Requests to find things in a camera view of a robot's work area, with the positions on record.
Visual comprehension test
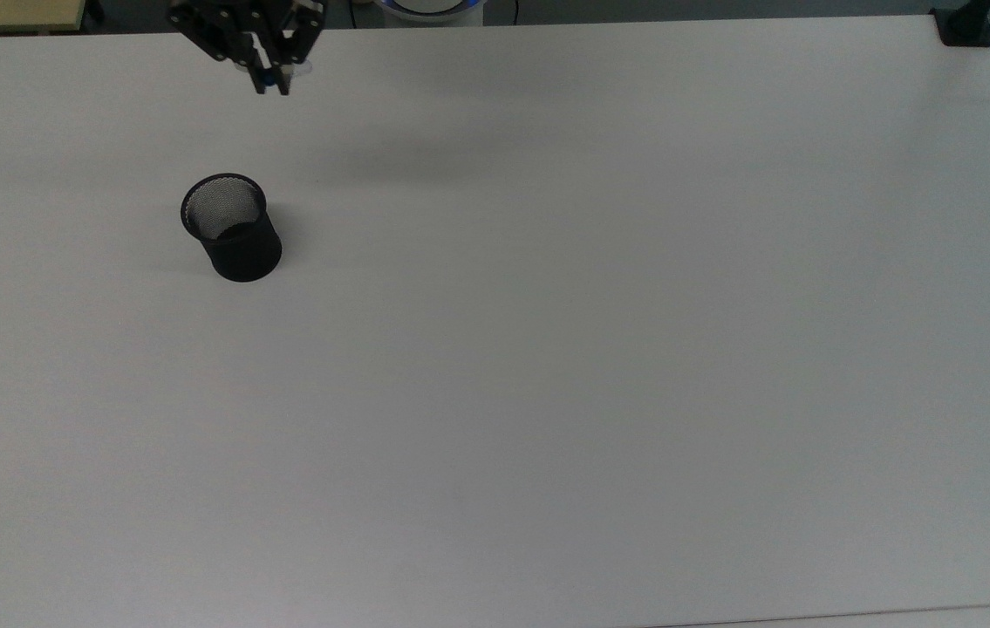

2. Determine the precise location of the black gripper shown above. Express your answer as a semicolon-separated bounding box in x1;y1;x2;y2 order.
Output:
165;0;327;96

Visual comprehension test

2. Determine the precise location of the black mesh pen cup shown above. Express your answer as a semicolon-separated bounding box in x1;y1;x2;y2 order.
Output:
180;173;283;283

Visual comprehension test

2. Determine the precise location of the yellow wooden table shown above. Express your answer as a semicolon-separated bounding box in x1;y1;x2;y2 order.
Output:
0;0;86;35

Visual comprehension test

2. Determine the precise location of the black table clamp mount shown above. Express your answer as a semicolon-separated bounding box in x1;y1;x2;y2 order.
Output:
931;0;990;49

